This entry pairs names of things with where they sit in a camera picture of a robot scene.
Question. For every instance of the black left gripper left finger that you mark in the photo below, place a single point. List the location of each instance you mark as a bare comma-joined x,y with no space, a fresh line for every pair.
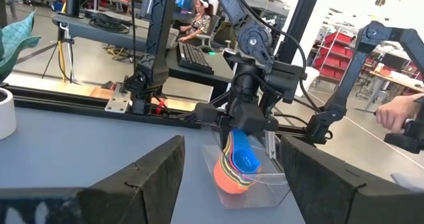
149,191

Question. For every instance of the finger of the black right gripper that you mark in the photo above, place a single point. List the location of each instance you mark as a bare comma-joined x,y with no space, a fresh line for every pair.
226,138

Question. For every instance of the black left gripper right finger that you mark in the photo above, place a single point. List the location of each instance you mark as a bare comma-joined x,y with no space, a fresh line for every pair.
324,197

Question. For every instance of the blue measuring cup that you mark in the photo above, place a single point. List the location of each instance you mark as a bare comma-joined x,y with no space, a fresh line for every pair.
245,161

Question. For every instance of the orange measuring cup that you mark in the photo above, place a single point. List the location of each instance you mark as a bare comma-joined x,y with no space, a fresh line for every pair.
225,182

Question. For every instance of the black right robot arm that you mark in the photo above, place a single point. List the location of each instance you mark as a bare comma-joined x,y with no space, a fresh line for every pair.
248,35

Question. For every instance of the clear plastic container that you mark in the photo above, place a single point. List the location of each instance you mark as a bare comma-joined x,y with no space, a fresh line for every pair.
265,194

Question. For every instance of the black computer keyboard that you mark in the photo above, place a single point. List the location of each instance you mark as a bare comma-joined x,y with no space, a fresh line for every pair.
193,58

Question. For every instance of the grey office chair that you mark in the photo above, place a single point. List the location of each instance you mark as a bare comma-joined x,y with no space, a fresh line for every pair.
214,26

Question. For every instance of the person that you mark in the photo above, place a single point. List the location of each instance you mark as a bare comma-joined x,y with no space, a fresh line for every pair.
198,22

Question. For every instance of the red storage bins shelf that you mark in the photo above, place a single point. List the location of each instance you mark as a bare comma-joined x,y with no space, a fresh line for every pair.
331,51

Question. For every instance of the person's hand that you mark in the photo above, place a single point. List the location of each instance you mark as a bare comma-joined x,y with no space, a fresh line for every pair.
394,113

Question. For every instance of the white plant pot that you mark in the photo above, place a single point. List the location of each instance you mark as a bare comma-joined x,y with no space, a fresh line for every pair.
6,118

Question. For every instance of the grey desk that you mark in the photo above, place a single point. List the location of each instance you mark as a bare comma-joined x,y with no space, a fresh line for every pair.
86,28

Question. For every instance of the black tripod stand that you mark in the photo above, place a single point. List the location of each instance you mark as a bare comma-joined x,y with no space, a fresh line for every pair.
61,35

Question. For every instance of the green potted plant leaves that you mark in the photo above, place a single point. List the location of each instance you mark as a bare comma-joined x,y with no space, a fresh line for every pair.
16,41

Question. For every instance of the silver metal bracket plate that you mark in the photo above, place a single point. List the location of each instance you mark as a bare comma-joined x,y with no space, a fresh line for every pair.
117,101

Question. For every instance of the black frame post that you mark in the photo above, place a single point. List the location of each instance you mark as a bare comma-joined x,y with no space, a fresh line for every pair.
298,25

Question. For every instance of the black table frame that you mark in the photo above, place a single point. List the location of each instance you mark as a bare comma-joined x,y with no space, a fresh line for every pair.
66,102

